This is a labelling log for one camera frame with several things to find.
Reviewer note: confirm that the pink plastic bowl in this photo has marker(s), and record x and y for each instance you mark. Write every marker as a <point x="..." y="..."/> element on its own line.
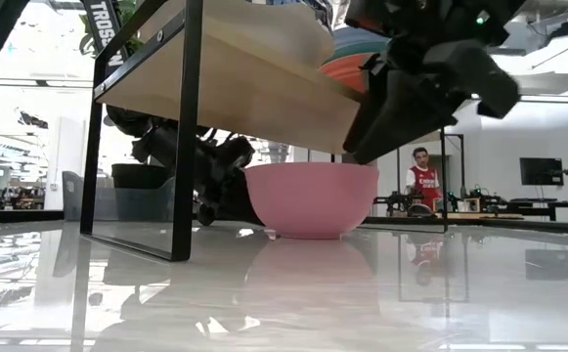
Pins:
<point x="313" y="200"/>

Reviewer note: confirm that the person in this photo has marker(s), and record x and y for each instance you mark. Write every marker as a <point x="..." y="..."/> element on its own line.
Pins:
<point x="423" y="183"/>

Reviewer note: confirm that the black aluminium table frame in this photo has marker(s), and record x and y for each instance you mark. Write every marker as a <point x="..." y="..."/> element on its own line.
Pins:
<point x="14" y="217"/>

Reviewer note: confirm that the red plastic bowl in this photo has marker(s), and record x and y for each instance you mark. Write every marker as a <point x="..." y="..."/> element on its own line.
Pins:
<point x="347" y="73"/>

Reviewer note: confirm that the black plant pot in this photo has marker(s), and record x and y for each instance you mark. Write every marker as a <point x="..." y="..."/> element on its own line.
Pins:
<point x="137" y="176"/>

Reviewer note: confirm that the green leafy plant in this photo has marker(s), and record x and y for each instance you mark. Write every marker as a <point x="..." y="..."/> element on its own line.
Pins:
<point x="133" y="45"/>

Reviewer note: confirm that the blue plastic bowl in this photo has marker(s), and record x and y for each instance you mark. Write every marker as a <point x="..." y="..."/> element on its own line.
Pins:
<point x="362" y="35"/>

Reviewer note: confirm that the black computer monitor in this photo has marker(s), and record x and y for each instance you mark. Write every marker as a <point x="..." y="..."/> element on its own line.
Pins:
<point x="540" y="171"/>

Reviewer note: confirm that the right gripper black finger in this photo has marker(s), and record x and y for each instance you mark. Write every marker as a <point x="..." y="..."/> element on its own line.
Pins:
<point x="401" y="112"/>
<point x="484" y="78"/>

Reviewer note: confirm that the distant robot workstation table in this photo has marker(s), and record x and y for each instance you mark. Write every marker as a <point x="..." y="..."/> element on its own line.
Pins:
<point x="533" y="203"/>

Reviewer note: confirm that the green plastic bowl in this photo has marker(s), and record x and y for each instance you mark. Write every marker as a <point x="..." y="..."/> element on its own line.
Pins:
<point x="357" y="51"/>

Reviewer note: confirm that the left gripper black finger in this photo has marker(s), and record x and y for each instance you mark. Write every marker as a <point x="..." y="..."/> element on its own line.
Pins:
<point x="206" y="215"/>
<point x="237" y="205"/>

